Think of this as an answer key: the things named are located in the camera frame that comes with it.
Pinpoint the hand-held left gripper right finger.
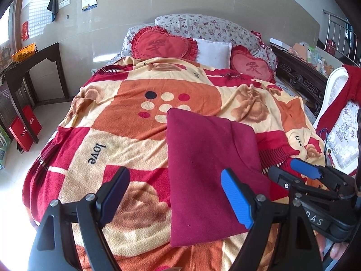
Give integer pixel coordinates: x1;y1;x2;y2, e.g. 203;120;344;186
221;169;325;271

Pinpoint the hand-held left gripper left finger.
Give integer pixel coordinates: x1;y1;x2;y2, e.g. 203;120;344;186
28;166;131;271

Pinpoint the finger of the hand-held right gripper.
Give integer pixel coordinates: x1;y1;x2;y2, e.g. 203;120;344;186
290;158;343;190
267;165;311;201

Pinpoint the maroon knit garment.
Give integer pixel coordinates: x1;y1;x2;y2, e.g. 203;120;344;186
166;108;273;247

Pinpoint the person's right hand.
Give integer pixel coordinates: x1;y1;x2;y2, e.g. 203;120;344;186
316;230;349;271

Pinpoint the white upholstered chair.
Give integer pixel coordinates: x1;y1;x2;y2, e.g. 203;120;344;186
313;65;361;175

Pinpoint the red orange printed blanket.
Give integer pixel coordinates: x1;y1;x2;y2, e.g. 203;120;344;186
23;56;329;271

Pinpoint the red cloth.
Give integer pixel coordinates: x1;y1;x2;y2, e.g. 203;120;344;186
316;65;361;136

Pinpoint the pile of small packets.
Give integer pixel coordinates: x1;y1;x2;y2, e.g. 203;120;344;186
306;42;335;75

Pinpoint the red box on floor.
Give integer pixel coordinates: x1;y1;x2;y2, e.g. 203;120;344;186
8;105;43;152

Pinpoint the small red heart cushion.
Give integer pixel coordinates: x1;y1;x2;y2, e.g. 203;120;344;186
230;45;276;84

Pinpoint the cardboard box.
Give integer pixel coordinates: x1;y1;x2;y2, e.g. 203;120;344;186
292;43;308;58

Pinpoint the metal stair railing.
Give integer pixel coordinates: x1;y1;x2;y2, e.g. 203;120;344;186
323;9;361;68

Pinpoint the red ruffled cushion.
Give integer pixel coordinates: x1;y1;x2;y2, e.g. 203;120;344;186
251;30;266;49

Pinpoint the white pillow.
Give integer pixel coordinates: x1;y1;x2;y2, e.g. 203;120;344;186
193;38;232;70

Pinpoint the dark wooden side table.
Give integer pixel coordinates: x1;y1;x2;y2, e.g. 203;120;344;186
0;42;69;144

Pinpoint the large red heart cushion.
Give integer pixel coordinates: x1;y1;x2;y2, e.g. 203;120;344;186
130;26;199;61

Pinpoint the floral pillow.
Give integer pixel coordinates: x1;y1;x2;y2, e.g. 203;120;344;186
123;14;278;72

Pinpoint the orange plastic basket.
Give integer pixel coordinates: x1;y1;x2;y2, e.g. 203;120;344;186
11;43;38;62

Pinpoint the black hanging cloth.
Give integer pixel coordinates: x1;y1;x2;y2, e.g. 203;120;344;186
47;0;60;22

